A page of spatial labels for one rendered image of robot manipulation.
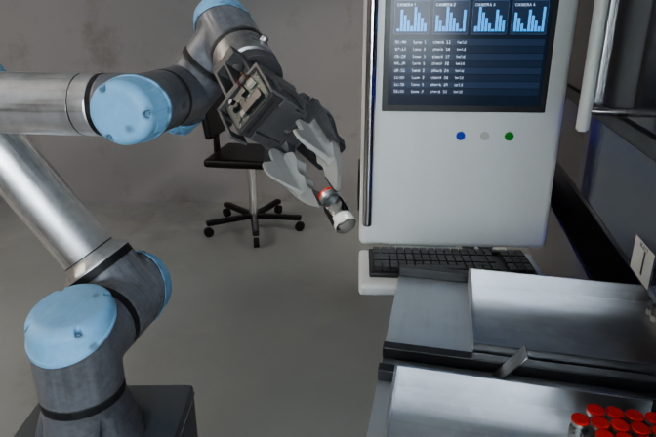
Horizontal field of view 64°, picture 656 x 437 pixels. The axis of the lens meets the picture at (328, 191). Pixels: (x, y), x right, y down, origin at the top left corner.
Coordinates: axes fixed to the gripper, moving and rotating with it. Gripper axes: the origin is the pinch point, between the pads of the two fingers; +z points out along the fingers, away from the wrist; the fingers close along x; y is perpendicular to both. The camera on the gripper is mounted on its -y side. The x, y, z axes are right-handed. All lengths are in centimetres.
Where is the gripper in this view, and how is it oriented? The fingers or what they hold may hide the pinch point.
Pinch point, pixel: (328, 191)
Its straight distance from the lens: 54.1
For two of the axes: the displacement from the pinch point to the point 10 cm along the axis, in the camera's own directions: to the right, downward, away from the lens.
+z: 4.0, 6.8, -6.1
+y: -6.3, -2.8, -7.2
